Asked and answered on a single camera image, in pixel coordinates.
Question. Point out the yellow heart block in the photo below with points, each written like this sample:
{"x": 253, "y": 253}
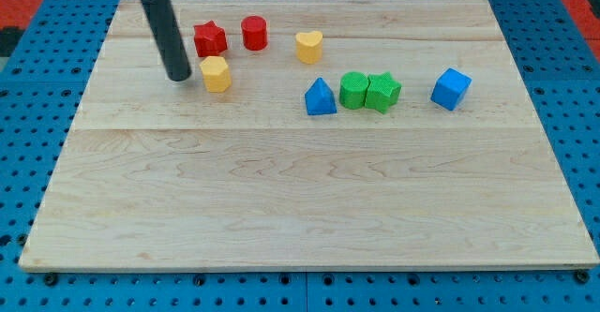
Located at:
{"x": 309, "y": 48}

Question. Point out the blue triangle block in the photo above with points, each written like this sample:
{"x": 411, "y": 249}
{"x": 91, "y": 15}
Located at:
{"x": 319, "y": 98}

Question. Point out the yellow hexagon block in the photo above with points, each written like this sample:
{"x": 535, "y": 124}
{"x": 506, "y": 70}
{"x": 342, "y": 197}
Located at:
{"x": 216, "y": 74}

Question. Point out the wooden board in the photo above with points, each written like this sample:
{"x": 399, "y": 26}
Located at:
{"x": 163, "y": 177}

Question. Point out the green star block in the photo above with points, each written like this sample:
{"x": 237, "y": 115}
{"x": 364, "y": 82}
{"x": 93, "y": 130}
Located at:
{"x": 382, "y": 92}

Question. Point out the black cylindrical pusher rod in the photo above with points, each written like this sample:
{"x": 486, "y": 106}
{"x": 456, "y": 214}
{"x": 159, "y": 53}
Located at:
{"x": 166, "y": 33}

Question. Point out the green cylinder block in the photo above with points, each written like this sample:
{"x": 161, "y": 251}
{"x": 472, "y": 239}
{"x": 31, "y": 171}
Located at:
{"x": 353, "y": 90}

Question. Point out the red star block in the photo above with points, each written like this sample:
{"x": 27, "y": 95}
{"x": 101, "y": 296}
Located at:
{"x": 209, "y": 39}

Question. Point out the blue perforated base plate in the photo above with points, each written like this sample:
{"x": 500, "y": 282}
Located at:
{"x": 42, "y": 84}

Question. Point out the red cylinder block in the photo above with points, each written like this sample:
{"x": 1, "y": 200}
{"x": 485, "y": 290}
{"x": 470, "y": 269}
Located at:
{"x": 254, "y": 33}

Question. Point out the blue cube block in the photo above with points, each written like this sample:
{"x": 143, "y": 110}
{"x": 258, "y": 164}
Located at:
{"x": 450, "y": 89}

